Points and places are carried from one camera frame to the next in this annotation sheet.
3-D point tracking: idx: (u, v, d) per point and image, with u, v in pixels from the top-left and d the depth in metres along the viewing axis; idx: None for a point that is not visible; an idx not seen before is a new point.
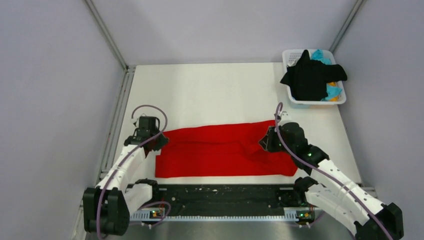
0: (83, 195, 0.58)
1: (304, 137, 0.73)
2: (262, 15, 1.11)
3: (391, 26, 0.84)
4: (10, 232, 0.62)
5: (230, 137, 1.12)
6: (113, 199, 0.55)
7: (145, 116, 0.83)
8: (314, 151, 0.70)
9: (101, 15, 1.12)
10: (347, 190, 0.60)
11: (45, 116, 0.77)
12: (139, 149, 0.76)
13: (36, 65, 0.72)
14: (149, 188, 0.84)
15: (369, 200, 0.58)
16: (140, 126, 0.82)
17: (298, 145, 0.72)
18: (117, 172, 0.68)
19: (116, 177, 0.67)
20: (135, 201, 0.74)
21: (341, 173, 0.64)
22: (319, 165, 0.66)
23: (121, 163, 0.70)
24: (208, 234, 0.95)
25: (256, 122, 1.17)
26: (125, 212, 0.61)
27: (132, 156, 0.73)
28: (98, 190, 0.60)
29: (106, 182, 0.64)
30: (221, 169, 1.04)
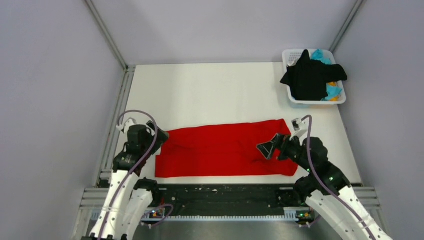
0: None
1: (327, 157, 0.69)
2: (263, 15, 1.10)
3: (392, 27, 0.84)
4: (9, 234, 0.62)
5: (230, 137, 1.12)
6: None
7: (134, 129, 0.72)
8: (335, 173, 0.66)
9: (101, 14, 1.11)
10: (365, 226, 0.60)
11: (46, 118, 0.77)
12: (131, 176, 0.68)
13: (36, 68, 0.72)
14: (149, 195, 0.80)
15: (383, 238, 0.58)
16: (129, 141, 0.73)
17: (319, 165, 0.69)
18: (109, 214, 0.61)
19: (110, 221, 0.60)
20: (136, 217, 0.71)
21: (359, 204, 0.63)
22: (340, 193, 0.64)
23: (112, 203, 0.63)
24: (208, 234, 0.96)
25: (256, 122, 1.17)
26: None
27: (123, 189, 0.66)
28: (94, 238, 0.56)
29: (99, 228, 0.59)
30: (221, 169, 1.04)
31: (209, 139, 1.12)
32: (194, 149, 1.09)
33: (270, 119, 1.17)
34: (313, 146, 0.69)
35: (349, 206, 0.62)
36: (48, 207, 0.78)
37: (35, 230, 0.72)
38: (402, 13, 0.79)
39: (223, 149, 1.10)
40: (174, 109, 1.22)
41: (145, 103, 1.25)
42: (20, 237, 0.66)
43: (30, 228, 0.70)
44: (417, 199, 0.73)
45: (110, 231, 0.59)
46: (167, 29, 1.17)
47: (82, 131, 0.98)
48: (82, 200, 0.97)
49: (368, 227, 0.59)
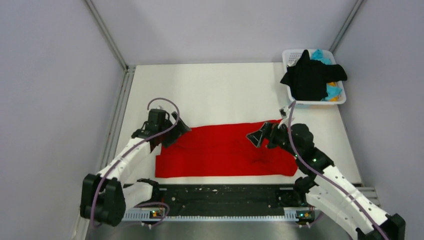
0: (83, 180, 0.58)
1: (312, 142, 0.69)
2: (263, 15, 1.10)
3: (392, 27, 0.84)
4: (9, 234, 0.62)
5: (230, 137, 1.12)
6: (112, 189, 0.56)
7: (155, 110, 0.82)
8: (319, 156, 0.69)
9: (101, 15, 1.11)
10: (352, 199, 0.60)
11: (46, 118, 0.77)
12: (145, 143, 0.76)
13: (36, 67, 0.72)
14: (150, 187, 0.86)
15: (373, 209, 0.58)
16: (149, 120, 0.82)
17: (305, 150, 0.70)
18: (120, 162, 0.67)
19: (118, 168, 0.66)
20: (134, 196, 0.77)
21: (345, 180, 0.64)
22: (324, 172, 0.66)
23: (124, 155, 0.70)
24: (208, 234, 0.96)
25: (256, 122, 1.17)
26: (121, 204, 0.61)
27: (137, 149, 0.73)
28: (98, 177, 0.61)
29: (106, 171, 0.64)
30: (221, 169, 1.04)
31: (209, 139, 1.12)
32: (195, 149, 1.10)
33: (270, 119, 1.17)
34: (299, 132, 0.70)
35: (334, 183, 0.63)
36: (48, 207, 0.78)
37: (35, 230, 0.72)
38: (402, 13, 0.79)
39: (223, 149, 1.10)
40: (174, 109, 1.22)
41: (145, 103, 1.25)
42: (20, 236, 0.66)
43: (30, 228, 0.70)
44: (416, 198, 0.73)
45: (115, 176, 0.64)
46: (167, 29, 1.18)
47: (82, 130, 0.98)
48: None
49: (355, 199, 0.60)
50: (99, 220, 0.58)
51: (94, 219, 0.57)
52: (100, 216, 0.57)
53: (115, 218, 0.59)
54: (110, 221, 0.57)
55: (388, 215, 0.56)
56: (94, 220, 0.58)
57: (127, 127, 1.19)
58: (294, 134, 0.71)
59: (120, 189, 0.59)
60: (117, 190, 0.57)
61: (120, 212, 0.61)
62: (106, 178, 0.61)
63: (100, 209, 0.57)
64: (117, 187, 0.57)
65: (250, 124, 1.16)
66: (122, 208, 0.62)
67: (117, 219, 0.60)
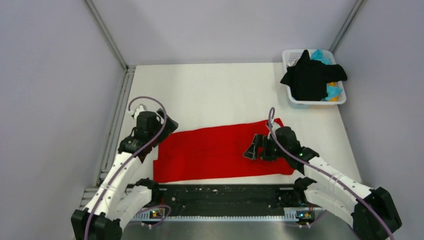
0: (71, 217, 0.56)
1: (296, 139, 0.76)
2: (263, 15, 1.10)
3: (392, 27, 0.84)
4: (10, 233, 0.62)
5: (230, 138, 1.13)
6: (101, 226, 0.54)
7: (143, 115, 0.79)
8: (306, 151, 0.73)
9: (101, 14, 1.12)
10: (335, 180, 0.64)
11: (45, 118, 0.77)
12: (133, 159, 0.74)
13: (36, 67, 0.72)
14: (148, 193, 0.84)
15: (357, 186, 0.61)
16: (138, 126, 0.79)
17: (291, 147, 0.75)
18: (106, 192, 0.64)
19: (105, 198, 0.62)
20: (132, 208, 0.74)
21: (330, 166, 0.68)
22: (310, 161, 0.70)
23: (110, 182, 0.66)
24: (208, 234, 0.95)
25: (256, 122, 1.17)
26: (117, 231, 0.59)
27: (124, 170, 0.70)
28: (87, 212, 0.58)
29: (94, 204, 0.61)
30: (221, 169, 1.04)
31: (208, 141, 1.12)
32: (194, 150, 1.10)
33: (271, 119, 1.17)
34: (282, 131, 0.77)
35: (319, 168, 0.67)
36: (48, 206, 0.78)
37: (35, 229, 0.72)
38: (402, 13, 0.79)
39: (223, 150, 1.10)
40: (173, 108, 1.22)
41: (145, 103, 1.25)
42: (19, 235, 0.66)
43: (30, 226, 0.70)
44: (416, 199, 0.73)
45: (104, 208, 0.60)
46: (167, 29, 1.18)
47: (82, 130, 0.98)
48: (82, 200, 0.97)
49: (338, 180, 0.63)
50: None
51: None
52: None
53: None
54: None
55: (372, 189, 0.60)
56: None
57: (127, 126, 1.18)
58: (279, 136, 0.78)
59: (110, 222, 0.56)
60: (108, 225, 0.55)
61: (116, 238, 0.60)
62: (94, 213, 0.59)
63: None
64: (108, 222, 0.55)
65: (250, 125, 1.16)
66: (119, 234, 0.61)
67: None
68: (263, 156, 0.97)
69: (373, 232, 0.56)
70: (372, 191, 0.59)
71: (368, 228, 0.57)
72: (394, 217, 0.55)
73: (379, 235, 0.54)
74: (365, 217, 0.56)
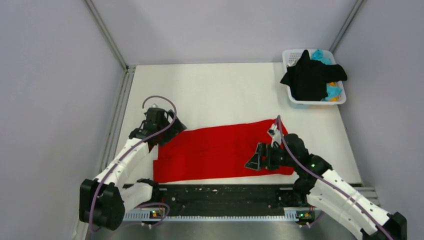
0: (81, 186, 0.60)
1: (304, 148, 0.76)
2: (263, 15, 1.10)
3: (391, 27, 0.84)
4: (10, 233, 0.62)
5: (230, 138, 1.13)
6: (109, 194, 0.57)
7: (154, 109, 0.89)
8: (317, 161, 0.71)
9: (101, 14, 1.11)
10: (354, 201, 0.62)
11: (45, 118, 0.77)
12: (143, 144, 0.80)
13: (36, 67, 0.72)
14: (149, 189, 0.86)
15: (375, 210, 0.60)
16: (148, 119, 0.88)
17: (300, 156, 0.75)
18: (117, 166, 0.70)
19: (115, 172, 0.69)
20: (134, 197, 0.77)
21: (345, 184, 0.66)
22: (324, 176, 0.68)
23: (122, 158, 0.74)
24: (208, 234, 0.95)
25: (256, 122, 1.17)
26: (120, 207, 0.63)
27: (134, 151, 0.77)
28: (95, 183, 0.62)
29: (104, 176, 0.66)
30: (221, 170, 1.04)
31: (208, 141, 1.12)
32: (195, 151, 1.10)
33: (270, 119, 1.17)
34: (290, 140, 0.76)
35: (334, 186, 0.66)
36: (48, 206, 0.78)
37: (35, 230, 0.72)
38: (402, 13, 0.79)
39: (223, 150, 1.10)
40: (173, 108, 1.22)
41: (145, 103, 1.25)
42: (19, 236, 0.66)
43: (29, 227, 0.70)
44: (416, 199, 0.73)
45: (113, 180, 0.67)
46: (167, 29, 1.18)
47: (82, 130, 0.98)
48: None
49: (356, 202, 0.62)
50: (99, 224, 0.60)
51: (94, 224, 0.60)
52: (100, 220, 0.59)
53: (114, 221, 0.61)
54: (109, 224, 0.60)
55: (389, 214, 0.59)
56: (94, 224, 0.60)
57: (127, 127, 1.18)
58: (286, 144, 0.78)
59: (118, 193, 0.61)
60: (115, 195, 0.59)
61: (118, 214, 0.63)
62: (103, 184, 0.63)
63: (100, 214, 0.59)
64: (115, 192, 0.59)
65: (250, 125, 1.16)
66: (121, 210, 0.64)
67: (116, 222, 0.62)
68: (268, 166, 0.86)
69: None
70: (390, 217, 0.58)
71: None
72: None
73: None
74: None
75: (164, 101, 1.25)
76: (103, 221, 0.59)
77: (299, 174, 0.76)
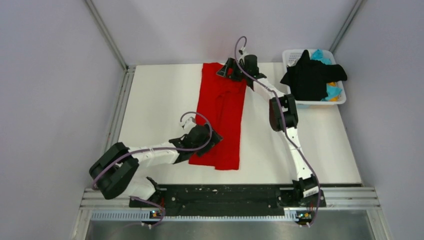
0: (114, 145, 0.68)
1: (256, 65, 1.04)
2: (263, 15, 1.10)
3: (392, 28, 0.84)
4: (9, 234, 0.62)
5: (211, 97, 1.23)
6: (128, 166, 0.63)
7: (197, 129, 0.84)
8: (258, 75, 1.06)
9: (101, 15, 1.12)
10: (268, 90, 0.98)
11: (45, 119, 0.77)
12: (174, 152, 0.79)
13: (36, 69, 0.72)
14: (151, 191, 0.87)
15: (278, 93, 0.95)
16: (189, 135, 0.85)
17: (251, 69, 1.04)
18: (147, 151, 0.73)
19: (144, 154, 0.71)
20: (135, 187, 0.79)
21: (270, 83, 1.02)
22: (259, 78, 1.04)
23: (156, 149, 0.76)
24: (208, 234, 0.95)
25: (203, 68, 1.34)
26: (124, 185, 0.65)
27: (165, 152, 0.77)
28: (123, 150, 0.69)
29: (135, 150, 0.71)
30: (237, 121, 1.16)
31: (206, 113, 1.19)
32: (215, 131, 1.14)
33: (210, 63, 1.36)
34: (248, 56, 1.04)
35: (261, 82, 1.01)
36: (48, 206, 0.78)
37: (34, 230, 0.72)
38: (402, 14, 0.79)
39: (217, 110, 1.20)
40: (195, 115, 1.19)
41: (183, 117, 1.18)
42: (19, 236, 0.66)
43: (29, 227, 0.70)
44: (416, 199, 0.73)
45: (139, 157, 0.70)
46: (167, 29, 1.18)
47: (82, 131, 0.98)
48: (82, 200, 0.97)
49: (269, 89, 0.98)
50: (100, 185, 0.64)
51: (97, 182, 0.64)
52: (102, 182, 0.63)
53: (110, 192, 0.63)
54: (106, 191, 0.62)
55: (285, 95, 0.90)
56: (97, 182, 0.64)
57: (126, 126, 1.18)
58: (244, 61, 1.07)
59: (133, 171, 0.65)
60: (131, 170, 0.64)
61: (119, 190, 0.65)
62: (129, 155, 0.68)
63: (106, 177, 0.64)
64: (133, 168, 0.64)
65: (217, 81, 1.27)
66: (123, 188, 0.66)
67: (111, 194, 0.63)
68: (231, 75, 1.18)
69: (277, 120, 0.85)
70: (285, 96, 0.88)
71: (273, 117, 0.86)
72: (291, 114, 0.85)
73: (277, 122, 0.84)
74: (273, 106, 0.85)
75: (170, 108, 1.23)
76: (104, 186, 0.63)
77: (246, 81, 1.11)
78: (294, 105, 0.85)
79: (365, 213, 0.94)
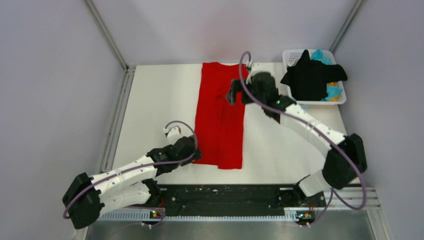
0: (78, 177, 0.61)
1: (274, 86, 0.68)
2: (263, 15, 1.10)
3: (392, 27, 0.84)
4: (9, 234, 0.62)
5: (211, 98, 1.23)
6: (89, 201, 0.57)
7: (182, 141, 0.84)
8: (283, 100, 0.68)
9: (101, 15, 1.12)
10: (311, 127, 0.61)
11: (46, 119, 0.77)
12: (152, 167, 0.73)
13: (37, 69, 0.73)
14: (144, 196, 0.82)
15: (332, 133, 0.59)
16: (173, 146, 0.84)
17: (268, 95, 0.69)
18: (114, 177, 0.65)
19: (109, 182, 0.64)
20: (121, 201, 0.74)
21: (307, 114, 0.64)
22: (287, 109, 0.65)
23: (124, 171, 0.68)
24: (208, 234, 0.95)
25: (202, 68, 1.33)
26: (94, 215, 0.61)
27: (139, 171, 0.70)
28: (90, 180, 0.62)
29: (100, 179, 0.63)
30: (237, 121, 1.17)
31: (206, 114, 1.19)
32: (216, 132, 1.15)
33: (209, 62, 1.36)
34: (260, 76, 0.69)
35: (295, 116, 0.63)
36: (48, 206, 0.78)
37: (34, 230, 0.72)
38: (401, 14, 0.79)
39: (218, 111, 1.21)
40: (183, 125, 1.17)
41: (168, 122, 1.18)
42: (19, 236, 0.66)
43: (28, 227, 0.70)
44: (416, 199, 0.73)
45: (102, 189, 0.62)
46: (167, 29, 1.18)
47: (82, 131, 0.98)
48: None
49: (314, 127, 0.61)
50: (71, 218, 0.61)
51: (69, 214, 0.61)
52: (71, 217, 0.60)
53: (81, 224, 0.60)
54: (75, 225, 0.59)
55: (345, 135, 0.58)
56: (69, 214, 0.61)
57: (127, 127, 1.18)
58: (256, 81, 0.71)
59: (98, 204, 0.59)
60: (92, 205, 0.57)
61: (89, 220, 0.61)
62: (93, 187, 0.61)
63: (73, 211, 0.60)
64: (95, 202, 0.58)
65: (216, 82, 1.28)
66: (95, 217, 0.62)
67: (83, 225, 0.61)
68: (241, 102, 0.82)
69: (341, 175, 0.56)
70: (346, 138, 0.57)
71: (339, 174, 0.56)
72: (364, 164, 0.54)
73: (347, 178, 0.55)
74: (337, 160, 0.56)
75: (170, 108, 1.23)
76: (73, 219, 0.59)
77: (265, 111, 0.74)
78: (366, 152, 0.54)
79: (365, 213, 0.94)
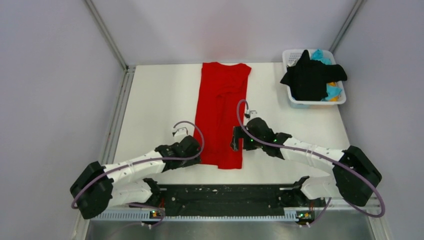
0: (89, 165, 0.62)
1: (266, 127, 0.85)
2: (263, 15, 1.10)
3: (391, 27, 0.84)
4: (9, 234, 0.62)
5: (211, 98, 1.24)
6: (102, 189, 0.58)
7: (189, 138, 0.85)
8: (279, 138, 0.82)
9: (101, 14, 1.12)
10: (310, 152, 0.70)
11: (46, 118, 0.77)
12: (160, 162, 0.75)
13: (36, 68, 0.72)
14: (146, 194, 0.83)
15: (330, 152, 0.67)
16: (180, 143, 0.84)
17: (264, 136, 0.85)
18: (126, 168, 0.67)
19: (121, 172, 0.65)
20: (126, 195, 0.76)
21: (303, 142, 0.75)
22: (285, 142, 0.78)
23: (135, 163, 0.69)
24: (208, 234, 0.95)
25: (203, 67, 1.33)
26: (102, 205, 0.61)
27: (149, 164, 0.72)
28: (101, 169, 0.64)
29: (113, 168, 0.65)
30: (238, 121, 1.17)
31: (207, 114, 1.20)
32: (217, 132, 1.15)
33: (209, 62, 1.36)
34: (253, 123, 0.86)
35: (294, 147, 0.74)
36: (48, 206, 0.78)
37: (34, 230, 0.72)
38: (401, 14, 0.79)
39: (218, 111, 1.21)
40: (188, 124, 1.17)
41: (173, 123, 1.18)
42: (19, 236, 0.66)
43: (28, 227, 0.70)
44: (416, 199, 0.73)
45: (115, 178, 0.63)
46: (167, 29, 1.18)
47: (82, 131, 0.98)
48: None
49: (313, 151, 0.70)
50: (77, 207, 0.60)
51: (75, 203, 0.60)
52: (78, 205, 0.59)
53: (87, 213, 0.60)
54: (83, 213, 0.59)
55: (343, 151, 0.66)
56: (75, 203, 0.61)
57: (126, 127, 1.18)
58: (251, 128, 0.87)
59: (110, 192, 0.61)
60: (106, 192, 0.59)
61: (96, 210, 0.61)
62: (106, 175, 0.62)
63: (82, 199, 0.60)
64: (109, 191, 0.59)
65: (216, 82, 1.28)
66: (102, 207, 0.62)
67: (89, 214, 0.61)
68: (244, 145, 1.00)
69: (357, 190, 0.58)
70: (345, 152, 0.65)
71: (353, 189, 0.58)
72: (372, 171, 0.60)
73: (364, 191, 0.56)
74: (345, 176, 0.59)
75: (169, 108, 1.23)
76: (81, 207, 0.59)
77: (267, 152, 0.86)
78: (369, 160, 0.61)
79: None
